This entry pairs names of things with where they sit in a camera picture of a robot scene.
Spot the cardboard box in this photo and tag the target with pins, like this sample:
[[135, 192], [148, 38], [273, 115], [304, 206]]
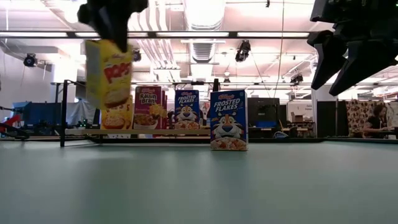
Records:
[[298, 118]]

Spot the red and black bracket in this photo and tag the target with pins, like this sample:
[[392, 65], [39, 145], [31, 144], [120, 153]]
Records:
[[12, 120]]

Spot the patterned curtain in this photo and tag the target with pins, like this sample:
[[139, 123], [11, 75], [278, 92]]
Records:
[[357, 118]]

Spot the magenta Raisin Bran cereal box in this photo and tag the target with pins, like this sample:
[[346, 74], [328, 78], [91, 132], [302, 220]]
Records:
[[163, 112], [147, 105]]

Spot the black partition panel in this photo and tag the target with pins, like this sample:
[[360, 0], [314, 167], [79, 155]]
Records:
[[326, 118]]

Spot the wooden shelf board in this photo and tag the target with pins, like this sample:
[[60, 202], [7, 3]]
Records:
[[140, 132]]

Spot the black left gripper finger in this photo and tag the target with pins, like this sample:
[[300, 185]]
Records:
[[119, 34]]

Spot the blue Frosted Flakes cereal box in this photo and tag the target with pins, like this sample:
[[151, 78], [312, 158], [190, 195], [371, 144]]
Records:
[[228, 121], [186, 109]]

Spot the black aluminium station frame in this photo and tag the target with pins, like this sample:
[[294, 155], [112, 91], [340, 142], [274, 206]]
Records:
[[280, 140]]

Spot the black cabinet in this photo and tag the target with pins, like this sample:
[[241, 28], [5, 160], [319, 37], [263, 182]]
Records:
[[262, 109]]

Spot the grey fabric cover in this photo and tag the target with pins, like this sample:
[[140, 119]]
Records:
[[77, 112]]

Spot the green table mat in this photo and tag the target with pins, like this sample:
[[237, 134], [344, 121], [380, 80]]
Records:
[[186, 186]]

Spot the black ceiling spotlight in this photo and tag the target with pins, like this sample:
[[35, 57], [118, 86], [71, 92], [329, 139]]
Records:
[[29, 60], [242, 51], [136, 56], [297, 79]]

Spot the person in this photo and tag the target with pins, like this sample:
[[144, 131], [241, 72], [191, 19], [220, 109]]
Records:
[[374, 123]]

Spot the silver ventilation duct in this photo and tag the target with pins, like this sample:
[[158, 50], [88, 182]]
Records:
[[203, 46]]

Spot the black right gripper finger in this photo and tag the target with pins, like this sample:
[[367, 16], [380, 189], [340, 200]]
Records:
[[329, 53], [363, 65]]

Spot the blue partition panel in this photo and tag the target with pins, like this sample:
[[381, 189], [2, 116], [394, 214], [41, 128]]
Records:
[[37, 113]]

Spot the yellow Corn Pops cereal box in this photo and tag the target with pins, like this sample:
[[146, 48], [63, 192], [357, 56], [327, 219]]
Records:
[[105, 81], [116, 121]]

